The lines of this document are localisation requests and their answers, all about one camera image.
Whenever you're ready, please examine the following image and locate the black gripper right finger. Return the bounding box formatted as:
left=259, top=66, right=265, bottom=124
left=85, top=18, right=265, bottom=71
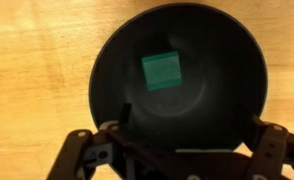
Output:
left=243, top=114, right=294, bottom=180

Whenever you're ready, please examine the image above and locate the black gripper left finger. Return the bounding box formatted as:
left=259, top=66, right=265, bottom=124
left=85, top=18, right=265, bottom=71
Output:
left=46, top=102, right=188, bottom=180

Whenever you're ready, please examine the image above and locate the green block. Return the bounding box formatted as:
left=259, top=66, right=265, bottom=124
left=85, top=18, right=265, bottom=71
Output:
left=140, top=50, right=184, bottom=92

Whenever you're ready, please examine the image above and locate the black bowl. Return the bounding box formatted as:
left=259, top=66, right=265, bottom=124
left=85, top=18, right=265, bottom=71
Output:
left=87, top=3, right=269, bottom=153

